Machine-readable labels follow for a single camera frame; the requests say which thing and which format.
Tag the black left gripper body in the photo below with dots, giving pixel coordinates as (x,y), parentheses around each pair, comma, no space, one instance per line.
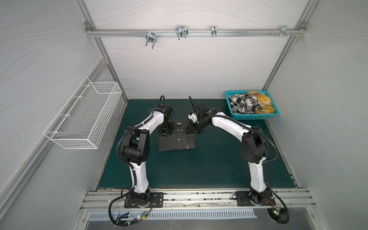
(166,128)

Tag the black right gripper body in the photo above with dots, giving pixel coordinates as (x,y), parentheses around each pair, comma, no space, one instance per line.
(197,126)

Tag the dark grey pinstriped shirt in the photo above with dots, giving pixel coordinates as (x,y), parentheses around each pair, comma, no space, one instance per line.
(178,139)

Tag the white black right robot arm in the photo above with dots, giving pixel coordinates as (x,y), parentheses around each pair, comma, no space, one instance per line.
(253,141)

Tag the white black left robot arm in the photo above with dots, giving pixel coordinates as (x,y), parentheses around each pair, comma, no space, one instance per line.
(133,149)

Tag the black white checkered shirt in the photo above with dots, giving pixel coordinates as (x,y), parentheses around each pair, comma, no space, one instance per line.
(243,103)

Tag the teal plastic laundry basket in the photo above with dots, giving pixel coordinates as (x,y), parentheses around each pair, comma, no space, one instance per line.
(250,116)

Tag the yellow plaid shirt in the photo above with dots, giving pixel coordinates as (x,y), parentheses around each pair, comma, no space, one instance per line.
(264,103)

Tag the metal u-bolt clamp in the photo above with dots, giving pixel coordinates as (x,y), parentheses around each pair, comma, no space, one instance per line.
(151,37)

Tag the metal double hook clamp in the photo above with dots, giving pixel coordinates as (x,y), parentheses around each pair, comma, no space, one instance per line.
(181,31)

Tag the white slotted vent strip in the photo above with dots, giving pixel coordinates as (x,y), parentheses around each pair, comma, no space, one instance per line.
(160,214)

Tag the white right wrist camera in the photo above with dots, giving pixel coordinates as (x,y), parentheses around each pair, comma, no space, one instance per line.
(193,117)

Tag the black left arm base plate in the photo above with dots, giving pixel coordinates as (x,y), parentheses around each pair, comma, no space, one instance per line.
(155,199)

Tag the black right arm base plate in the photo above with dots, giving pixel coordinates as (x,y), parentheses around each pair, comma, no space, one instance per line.
(244,198)

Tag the white wire wall basket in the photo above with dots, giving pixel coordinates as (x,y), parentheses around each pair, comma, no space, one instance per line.
(82,121)

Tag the small metal ring clamp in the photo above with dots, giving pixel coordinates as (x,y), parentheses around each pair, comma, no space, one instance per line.
(214,31)

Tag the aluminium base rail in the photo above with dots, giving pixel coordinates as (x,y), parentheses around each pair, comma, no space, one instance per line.
(206,198)

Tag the aluminium top cross rail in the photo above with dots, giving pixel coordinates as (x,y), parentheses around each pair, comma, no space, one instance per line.
(191,32)

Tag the metal bracket with bolts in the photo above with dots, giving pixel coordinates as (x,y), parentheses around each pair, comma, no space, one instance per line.
(283,33)

